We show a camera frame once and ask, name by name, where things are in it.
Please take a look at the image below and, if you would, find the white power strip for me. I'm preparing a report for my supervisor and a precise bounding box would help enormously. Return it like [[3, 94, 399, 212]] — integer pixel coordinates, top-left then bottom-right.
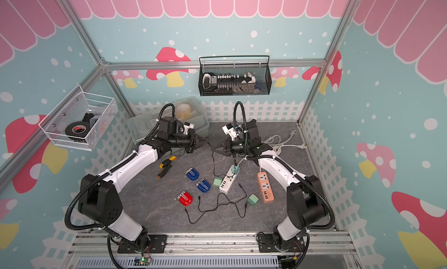
[[220, 168, 237, 194]]

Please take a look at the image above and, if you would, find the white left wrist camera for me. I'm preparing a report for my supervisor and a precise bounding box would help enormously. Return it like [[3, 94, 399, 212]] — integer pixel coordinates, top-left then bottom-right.
[[183, 122, 194, 135]]

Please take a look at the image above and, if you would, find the black wire mesh basket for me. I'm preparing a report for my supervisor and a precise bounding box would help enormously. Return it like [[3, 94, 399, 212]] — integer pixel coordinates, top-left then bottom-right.
[[198, 55, 272, 97]]

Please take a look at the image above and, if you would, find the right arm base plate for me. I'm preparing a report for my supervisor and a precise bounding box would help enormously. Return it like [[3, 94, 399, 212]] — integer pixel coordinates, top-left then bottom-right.
[[256, 232, 305, 255]]

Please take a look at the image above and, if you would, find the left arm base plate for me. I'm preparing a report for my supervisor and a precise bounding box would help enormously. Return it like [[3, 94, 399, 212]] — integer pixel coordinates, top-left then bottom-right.
[[118, 234, 168, 254]]

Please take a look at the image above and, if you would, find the black socket bit holder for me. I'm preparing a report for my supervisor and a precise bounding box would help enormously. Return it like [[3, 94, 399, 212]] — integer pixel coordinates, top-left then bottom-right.
[[200, 73, 257, 93]]

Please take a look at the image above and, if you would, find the clear plastic storage box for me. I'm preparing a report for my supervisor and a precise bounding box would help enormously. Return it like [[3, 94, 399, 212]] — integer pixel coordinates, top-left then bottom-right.
[[127, 96, 210, 151]]

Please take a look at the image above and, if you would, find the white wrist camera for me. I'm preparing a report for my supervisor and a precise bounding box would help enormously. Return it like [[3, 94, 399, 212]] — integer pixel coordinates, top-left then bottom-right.
[[183, 122, 194, 135], [222, 123, 238, 141]]

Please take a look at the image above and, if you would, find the green charger adapter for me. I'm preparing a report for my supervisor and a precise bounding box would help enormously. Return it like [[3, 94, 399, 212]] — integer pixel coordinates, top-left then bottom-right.
[[247, 194, 259, 206], [213, 177, 223, 187], [230, 165, 239, 175]]

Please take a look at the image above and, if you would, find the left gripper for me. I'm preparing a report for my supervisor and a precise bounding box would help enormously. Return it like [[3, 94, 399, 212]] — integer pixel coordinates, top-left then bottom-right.
[[169, 128, 209, 153]]

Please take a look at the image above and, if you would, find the white power strip cord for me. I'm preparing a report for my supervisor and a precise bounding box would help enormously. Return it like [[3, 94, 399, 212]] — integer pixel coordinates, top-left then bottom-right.
[[261, 129, 308, 154]]

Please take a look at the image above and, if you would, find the black tape roll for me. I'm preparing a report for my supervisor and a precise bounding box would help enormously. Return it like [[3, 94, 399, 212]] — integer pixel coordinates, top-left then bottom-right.
[[65, 121, 91, 142]]

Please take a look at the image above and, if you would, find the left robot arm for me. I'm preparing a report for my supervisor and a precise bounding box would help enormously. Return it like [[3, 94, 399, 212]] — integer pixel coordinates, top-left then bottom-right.
[[64, 116, 208, 253]]

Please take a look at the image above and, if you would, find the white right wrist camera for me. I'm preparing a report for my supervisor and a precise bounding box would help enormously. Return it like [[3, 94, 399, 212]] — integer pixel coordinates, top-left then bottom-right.
[[222, 123, 238, 141]]

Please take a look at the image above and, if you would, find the yellow black screwdriver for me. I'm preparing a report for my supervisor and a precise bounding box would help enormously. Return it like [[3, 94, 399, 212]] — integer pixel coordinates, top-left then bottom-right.
[[159, 156, 178, 170]]

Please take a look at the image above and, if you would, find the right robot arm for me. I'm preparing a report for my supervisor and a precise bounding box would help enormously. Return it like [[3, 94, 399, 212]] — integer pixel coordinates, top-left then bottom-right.
[[212, 119, 335, 250]]

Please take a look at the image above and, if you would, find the white wire wall basket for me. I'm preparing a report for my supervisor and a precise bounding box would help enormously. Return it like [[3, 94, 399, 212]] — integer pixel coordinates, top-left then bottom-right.
[[39, 86, 118, 151]]

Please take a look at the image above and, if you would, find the orange power strip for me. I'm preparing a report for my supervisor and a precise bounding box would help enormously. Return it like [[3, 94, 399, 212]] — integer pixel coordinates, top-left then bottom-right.
[[257, 172, 274, 203]]

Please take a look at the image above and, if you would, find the orange black screwdriver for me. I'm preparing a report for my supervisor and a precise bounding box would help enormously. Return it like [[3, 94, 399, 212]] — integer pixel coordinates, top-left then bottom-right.
[[157, 164, 172, 179]]

